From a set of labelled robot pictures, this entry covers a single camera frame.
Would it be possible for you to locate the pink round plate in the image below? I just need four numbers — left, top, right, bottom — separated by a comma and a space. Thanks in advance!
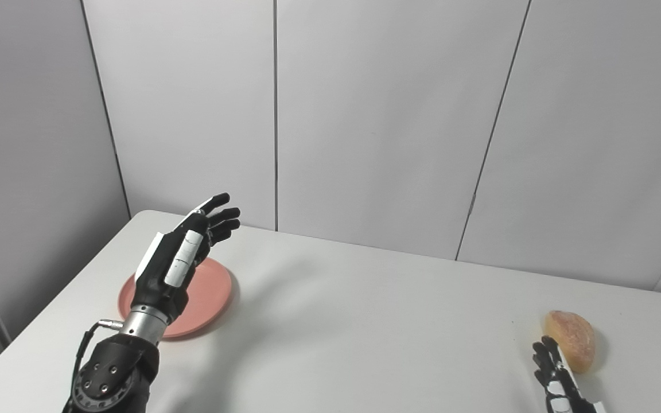
118, 257, 232, 339

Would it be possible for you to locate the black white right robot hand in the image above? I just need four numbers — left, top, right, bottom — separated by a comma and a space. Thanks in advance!
532, 336, 606, 413

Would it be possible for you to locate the golden bread roll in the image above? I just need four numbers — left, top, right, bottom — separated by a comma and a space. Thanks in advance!
542, 310, 596, 373

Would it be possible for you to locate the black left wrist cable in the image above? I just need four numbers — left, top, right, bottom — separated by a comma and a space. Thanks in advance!
69, 319, 125, 413

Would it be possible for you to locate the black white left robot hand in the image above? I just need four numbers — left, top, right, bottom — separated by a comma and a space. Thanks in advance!
131, 193, 242, 325

